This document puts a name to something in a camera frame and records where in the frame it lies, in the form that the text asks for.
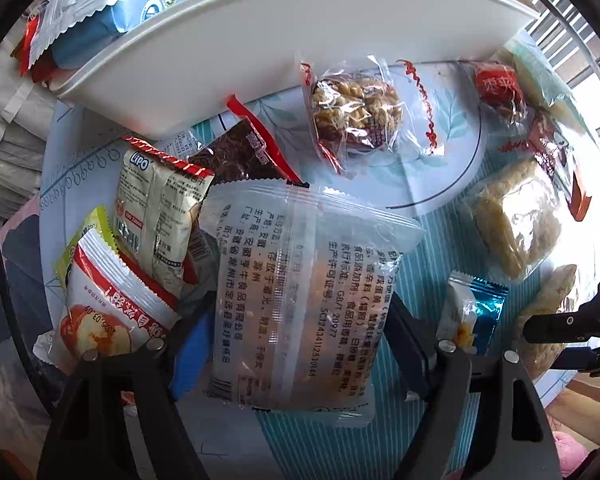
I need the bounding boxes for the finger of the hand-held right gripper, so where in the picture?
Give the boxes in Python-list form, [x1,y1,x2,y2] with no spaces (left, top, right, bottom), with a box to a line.
[555,342,600,378]
[524,280,600,345]

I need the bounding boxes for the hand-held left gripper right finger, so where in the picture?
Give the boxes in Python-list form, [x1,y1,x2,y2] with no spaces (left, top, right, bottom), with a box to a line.
[384,302,565,480]

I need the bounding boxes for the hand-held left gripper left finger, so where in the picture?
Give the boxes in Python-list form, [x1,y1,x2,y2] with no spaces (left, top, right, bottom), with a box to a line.
[37,307,216,480]

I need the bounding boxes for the small teal snack packet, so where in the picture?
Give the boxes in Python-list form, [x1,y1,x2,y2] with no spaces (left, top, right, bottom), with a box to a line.
[432,271,510,356]

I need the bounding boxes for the red and white cake packet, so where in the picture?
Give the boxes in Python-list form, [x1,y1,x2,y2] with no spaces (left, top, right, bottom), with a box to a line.
[32,230,181,376]

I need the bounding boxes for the clear rice cracker packet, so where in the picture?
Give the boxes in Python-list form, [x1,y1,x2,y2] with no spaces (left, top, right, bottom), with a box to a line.
[460,157,566,281]
[515,264,581,378]

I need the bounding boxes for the large clear snack packet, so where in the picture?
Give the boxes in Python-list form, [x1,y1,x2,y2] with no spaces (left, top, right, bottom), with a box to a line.
[200,180,427,427]

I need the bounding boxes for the white plastic bin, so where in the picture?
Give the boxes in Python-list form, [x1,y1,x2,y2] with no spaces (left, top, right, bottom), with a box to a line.
[55,0,541,140]

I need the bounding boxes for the pink fuzzy object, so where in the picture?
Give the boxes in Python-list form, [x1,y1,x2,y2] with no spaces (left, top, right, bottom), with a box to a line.
[552,430,590,467]

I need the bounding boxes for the cream biscuit packet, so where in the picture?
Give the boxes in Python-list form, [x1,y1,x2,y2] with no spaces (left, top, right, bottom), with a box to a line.
[111,135,216,298]

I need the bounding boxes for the yellow-green snack packet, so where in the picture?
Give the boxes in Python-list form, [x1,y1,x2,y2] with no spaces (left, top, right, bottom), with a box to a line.
[55,205,118,291]

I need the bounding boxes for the clear red-labelled snack packet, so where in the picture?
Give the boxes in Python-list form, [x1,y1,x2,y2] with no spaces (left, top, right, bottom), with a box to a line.
[497,110,593,223]

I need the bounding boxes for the pink blanket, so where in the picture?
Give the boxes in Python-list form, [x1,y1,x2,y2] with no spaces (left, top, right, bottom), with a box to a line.
[0,195,81,480]

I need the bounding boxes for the dark brown red-edged packet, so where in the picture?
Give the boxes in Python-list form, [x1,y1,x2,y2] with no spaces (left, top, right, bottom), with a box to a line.
[187,94,311,188]

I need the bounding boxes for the clear pale snack packet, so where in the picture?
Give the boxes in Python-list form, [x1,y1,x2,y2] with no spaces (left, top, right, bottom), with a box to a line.
[505,35,600,141]

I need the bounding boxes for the red date candy packet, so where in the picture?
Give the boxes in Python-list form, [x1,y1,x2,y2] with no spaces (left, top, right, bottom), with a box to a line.
[460,60,528,123]

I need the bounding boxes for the clear walnut date packet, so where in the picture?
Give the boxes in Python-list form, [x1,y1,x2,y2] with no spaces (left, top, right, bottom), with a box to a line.
[300,57,443,175]

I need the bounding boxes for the white curtain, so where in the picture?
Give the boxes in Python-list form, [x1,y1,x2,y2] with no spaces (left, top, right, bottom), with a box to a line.
[0,20,56,221]

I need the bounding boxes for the window grille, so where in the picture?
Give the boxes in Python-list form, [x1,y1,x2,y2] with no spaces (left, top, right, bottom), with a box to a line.
[525,0,600,126]

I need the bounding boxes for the small red packet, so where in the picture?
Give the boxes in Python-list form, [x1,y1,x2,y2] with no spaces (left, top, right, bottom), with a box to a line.
[11,15,56,83]

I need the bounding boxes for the light blue packet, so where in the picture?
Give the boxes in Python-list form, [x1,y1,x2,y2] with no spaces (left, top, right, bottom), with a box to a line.
[52,0,216,68]

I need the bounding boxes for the white striped snack packet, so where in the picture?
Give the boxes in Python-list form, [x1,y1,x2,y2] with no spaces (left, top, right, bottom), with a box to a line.
[27,0,131,73]

